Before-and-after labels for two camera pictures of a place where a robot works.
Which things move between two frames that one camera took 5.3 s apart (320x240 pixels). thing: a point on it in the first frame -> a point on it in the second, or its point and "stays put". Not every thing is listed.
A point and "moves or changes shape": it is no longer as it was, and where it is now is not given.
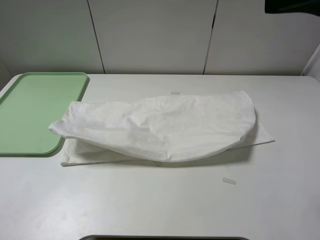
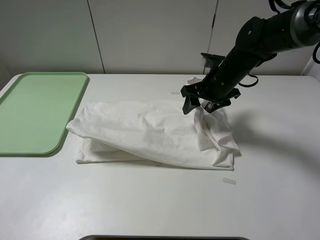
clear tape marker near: [226, 180] stays put
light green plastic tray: [31, 104] stays put
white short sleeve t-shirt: [164, 129] moves or changes shape
